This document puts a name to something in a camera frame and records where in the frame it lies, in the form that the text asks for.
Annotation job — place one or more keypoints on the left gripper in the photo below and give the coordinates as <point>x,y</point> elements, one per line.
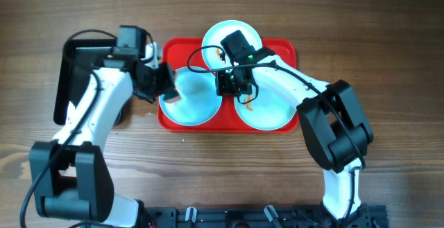
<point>161,81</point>

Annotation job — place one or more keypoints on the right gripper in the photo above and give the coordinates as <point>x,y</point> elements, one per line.
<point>228,85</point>

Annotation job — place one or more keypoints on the green scouring sponge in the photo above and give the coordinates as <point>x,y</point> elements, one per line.
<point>171,94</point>

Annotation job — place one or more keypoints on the light blue plate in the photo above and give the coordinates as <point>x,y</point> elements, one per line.
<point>199,101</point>
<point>219,31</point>
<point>265,112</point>

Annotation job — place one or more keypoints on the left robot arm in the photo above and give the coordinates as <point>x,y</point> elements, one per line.
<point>71,180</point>

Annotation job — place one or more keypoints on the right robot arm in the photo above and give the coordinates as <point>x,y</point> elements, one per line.
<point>334,126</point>

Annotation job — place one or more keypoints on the red plastic tray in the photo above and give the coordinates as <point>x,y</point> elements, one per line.
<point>176,52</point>

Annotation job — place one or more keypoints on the black rectangular tray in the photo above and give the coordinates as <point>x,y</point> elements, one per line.
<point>73,80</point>

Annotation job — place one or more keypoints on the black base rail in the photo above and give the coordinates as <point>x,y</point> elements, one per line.
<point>299,216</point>

